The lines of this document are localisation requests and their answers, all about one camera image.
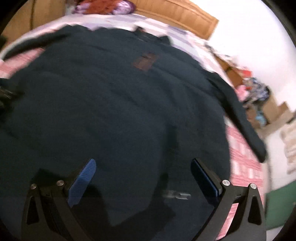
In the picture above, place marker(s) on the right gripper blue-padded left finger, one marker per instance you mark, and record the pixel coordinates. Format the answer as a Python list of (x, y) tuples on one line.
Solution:
[(47, 213)]

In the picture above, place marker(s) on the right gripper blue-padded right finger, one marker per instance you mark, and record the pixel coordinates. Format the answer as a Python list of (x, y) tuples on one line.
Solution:
[(248, 222)]

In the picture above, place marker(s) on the dark navy padded jacket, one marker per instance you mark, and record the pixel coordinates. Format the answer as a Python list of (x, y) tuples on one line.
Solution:
[(115, 111)]

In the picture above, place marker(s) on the blue plaid clothes pile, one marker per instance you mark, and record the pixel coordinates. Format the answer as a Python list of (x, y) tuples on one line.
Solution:
[(258, 92)]

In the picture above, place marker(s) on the green board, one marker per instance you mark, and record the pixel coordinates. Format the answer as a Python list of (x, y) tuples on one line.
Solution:
[(279, 204)]

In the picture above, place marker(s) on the red white patterned mat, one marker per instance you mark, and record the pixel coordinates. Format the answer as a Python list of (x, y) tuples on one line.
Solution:
[(245, 162)]

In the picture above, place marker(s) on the cardboard box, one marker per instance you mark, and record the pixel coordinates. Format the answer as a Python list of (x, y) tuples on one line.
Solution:
[(272, 111)]

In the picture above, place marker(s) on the purple pink checkered bedsheet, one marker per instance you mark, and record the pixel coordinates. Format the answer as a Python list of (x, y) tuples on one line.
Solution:
[(180, 39)]

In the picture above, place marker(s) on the wooden wardrobe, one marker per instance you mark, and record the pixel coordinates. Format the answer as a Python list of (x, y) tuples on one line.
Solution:
[(31, 15)]

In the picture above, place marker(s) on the rust orange garment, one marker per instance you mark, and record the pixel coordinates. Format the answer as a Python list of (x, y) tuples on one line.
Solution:
[(101, 7)]

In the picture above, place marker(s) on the wooden headboard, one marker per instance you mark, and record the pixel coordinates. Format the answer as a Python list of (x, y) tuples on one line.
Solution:
[(182, 14)]

